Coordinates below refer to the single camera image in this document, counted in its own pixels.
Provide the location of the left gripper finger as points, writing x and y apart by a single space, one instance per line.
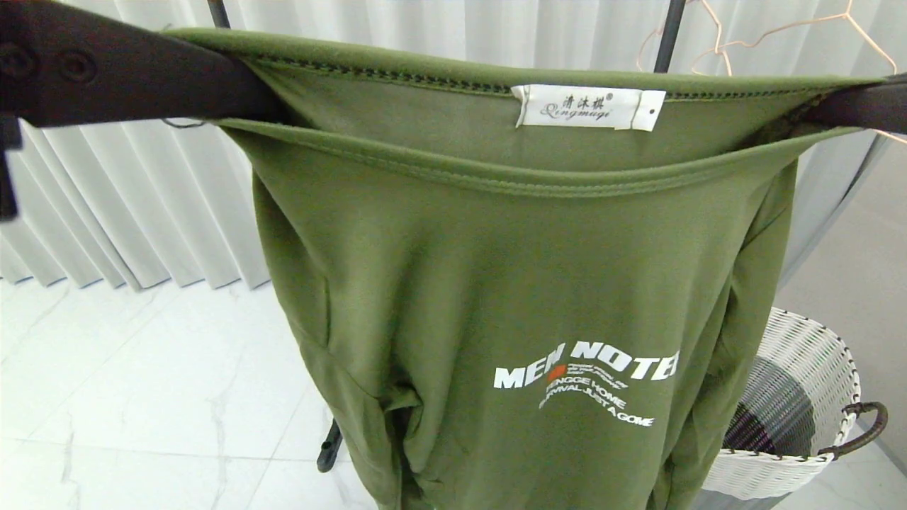
127 71

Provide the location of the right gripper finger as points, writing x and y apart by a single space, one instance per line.
871 110

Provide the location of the green printed shirt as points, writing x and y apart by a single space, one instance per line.
496 283

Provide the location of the pink clothes hanger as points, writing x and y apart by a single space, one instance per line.
779 31
717 28

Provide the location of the black clothes rack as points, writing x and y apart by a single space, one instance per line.
671 35

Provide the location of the white laundry basket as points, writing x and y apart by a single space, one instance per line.
801 347

